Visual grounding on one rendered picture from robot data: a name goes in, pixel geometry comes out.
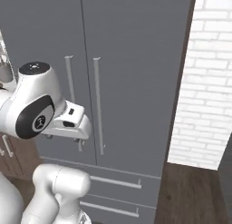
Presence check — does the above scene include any grey fridge drawer front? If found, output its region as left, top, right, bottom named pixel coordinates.
left=78, top=193, right=158, bottom=224
left=40, top=155, right=163, bottom=209

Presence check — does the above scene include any grey fridge drawer handle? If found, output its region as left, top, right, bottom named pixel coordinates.
left=89, top=174, right=142, bottom=190
left=79, top=200, right=140, bottom=219

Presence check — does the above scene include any dark brown fridge side panel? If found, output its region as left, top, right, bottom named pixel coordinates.
left=153, top=0, right=198, bottom=224

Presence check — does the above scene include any grey fridge door handle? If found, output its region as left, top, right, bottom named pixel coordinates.
left=63, top=54, right=84, bottom=153
left=92, top=56, right=106, bottom=156

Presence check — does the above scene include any grey fridge door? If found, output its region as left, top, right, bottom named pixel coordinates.
left=0, top=0, right=98, bottom=167
left=80, top=0, right=195, bottom=178

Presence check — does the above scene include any brown cupboard door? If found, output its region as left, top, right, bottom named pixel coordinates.
left=0, top=132, right=44, bottom=180

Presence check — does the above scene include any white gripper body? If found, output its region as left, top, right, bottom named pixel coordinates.
left=41, top=114, right=92, bottom=141

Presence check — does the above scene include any silver cupboard handle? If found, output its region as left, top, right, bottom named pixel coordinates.
left=1, top=133, right=15, bottom=159

